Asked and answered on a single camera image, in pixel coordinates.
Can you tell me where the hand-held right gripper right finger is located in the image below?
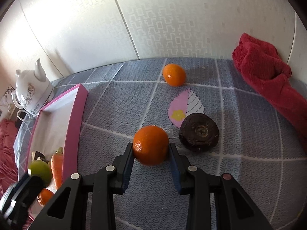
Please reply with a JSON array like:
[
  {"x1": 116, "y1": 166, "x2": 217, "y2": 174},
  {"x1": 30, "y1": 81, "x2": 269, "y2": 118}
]
[{"x1": 168, "y1": 143, "x2": 272, "y2": 230}]

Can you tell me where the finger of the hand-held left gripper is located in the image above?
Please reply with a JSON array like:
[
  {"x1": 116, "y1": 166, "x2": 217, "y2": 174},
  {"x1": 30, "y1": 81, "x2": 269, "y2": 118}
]
[{"x1": 14, "y1": 170, "x2": 46, "y2": 212}]

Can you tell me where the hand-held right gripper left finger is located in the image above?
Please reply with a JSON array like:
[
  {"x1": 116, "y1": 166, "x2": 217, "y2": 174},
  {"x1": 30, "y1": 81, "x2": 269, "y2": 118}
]
[{"x1": 32, "y1": 142, "x2": 135, "y2": 230}]

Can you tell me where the orange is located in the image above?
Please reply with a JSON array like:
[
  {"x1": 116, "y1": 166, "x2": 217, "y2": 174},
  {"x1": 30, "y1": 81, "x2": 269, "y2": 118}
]
[
  {"x1": 37, "y1": 188, "x2": 54, "y2": 206},
  {"x1": 133, "y1": 125, "x2": 169, "y2": 166},
  {"x1": 163, "y1": 63, "x2": 187, "y2": 87}
]

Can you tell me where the green lime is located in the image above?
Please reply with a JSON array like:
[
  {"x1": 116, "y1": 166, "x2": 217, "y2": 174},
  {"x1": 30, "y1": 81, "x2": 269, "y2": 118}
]
[{"x1": 29, "y1": 160, "x2": 53, "y2": 187}]

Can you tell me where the carrot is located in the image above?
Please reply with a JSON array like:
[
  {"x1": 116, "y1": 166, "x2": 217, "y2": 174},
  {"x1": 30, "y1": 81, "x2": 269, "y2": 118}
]
[{"x1": 51, "y1": 147, "x2": 64, "y2": 190}]

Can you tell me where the round cut eggplant piece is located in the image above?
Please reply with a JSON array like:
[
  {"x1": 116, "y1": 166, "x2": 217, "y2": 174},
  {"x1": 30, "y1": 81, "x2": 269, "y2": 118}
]
[{"x1": 31, "y1": 150, "x2": 47, "y2": 163}]

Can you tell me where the pink rimmed white tray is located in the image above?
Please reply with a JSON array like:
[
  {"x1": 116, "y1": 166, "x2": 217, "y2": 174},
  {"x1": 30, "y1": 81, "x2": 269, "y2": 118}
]
[{"x1": 13, "y1": 83, "x2": 89, "y2": 221}]

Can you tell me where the dark purple beet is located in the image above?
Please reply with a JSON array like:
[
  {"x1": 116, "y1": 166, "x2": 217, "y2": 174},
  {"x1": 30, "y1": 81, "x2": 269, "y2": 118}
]
[{"x1": 179, "y1": 113, "x2": 220, "y2": 152}]

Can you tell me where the red blanket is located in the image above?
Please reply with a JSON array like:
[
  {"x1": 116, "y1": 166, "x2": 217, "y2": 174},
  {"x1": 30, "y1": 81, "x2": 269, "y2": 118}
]
[{"x1": 0, "y1": 119, "x2": 20, "y2": 185}]

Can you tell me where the grey checked tablecloth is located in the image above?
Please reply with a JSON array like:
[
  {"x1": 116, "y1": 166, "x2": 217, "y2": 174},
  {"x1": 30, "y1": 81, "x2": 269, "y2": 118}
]
[{"x1": 14, "y1": 57, "x2": 307, "y2": 230}]

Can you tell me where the white electric kettle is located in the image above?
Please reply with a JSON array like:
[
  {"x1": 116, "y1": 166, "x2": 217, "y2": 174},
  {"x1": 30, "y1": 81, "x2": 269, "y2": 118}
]
[{"x1": 12, "y1": 59, "x2": 54, "y2": 113}]

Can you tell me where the red towel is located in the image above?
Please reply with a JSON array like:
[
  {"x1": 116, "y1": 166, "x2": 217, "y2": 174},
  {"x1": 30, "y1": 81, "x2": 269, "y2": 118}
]
[{"x1": 232, "y1": 32, "x2": 307, "y2": 146}]

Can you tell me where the white cable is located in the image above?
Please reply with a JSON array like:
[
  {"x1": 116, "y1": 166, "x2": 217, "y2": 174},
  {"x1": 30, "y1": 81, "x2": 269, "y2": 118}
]
[{"x1": 16, "y1": 109, "x2": 33, "y2": 123}]

